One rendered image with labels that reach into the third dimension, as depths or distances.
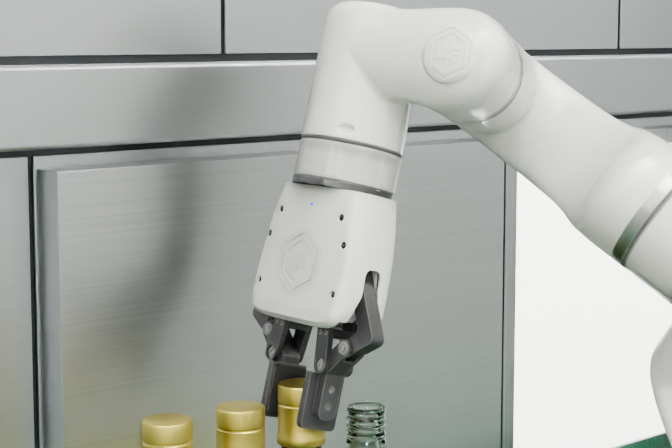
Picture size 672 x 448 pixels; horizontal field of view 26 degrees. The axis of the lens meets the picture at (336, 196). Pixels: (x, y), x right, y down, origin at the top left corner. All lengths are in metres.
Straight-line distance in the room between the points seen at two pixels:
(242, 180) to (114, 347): 0.17
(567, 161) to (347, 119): 0.17
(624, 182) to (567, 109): 0.14
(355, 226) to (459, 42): 0.14
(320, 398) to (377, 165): 0.17
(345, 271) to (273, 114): 0.21
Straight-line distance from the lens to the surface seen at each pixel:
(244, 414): 1.00
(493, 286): 1.36
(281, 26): 1.20
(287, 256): 1.05
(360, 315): 1.01
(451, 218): 1.31
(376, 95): 1.03
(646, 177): 0.97
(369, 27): 1.03
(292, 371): 1.07
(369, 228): 1.01
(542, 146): 1.08
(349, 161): 1.02
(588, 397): 1.49
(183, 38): 1.14
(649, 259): 0.97
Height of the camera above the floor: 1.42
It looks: 6 degrees down
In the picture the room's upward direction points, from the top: straight up
